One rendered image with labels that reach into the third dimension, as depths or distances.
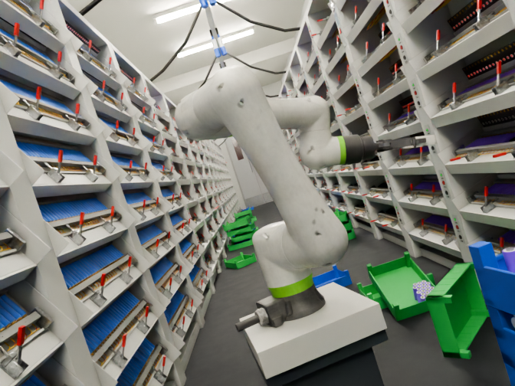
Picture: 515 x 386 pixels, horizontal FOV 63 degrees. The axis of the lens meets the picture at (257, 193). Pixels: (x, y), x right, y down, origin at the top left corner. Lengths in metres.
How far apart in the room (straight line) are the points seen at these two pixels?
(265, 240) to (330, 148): 0.40
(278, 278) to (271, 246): 0.09
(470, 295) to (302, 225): 0.92
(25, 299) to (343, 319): 0.74
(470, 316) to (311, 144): 0.87
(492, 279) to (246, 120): 0.57
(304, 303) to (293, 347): 0.15
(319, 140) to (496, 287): 0.86
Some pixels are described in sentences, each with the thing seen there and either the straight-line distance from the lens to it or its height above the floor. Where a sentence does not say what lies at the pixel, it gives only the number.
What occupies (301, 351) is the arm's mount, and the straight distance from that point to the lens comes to 1.04.
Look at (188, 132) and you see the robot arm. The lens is 1.07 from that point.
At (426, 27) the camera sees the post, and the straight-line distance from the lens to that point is 1.89.
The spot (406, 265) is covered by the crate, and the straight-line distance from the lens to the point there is 2.07.
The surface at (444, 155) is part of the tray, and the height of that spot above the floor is 0.57.
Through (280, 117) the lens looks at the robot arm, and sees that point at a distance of 1.22.
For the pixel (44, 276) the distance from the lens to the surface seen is 1.11.
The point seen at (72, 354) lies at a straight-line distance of 1.14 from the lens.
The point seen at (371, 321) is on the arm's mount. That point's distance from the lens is 1.08.
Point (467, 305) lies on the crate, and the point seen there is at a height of 0.05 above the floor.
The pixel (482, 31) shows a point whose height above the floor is 0.92.
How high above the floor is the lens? 0.73
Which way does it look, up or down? 2 degrees down
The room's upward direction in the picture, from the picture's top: 18 degrees counter-clockwise
